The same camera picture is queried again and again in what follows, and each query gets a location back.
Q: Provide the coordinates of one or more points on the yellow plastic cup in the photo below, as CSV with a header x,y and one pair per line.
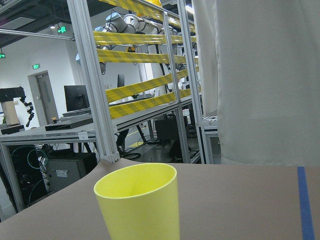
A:
x,y
140,202

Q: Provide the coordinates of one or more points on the black computer monitor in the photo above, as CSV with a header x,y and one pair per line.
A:
x,y
76,97

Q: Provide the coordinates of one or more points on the brown paper table mat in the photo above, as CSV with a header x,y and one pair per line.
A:
x,y
217,202

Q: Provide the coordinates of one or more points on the person in white coat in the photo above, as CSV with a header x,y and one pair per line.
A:
x,y
260,69

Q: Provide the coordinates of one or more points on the grey aluminium frame post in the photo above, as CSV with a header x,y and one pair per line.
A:
x,y
90,67

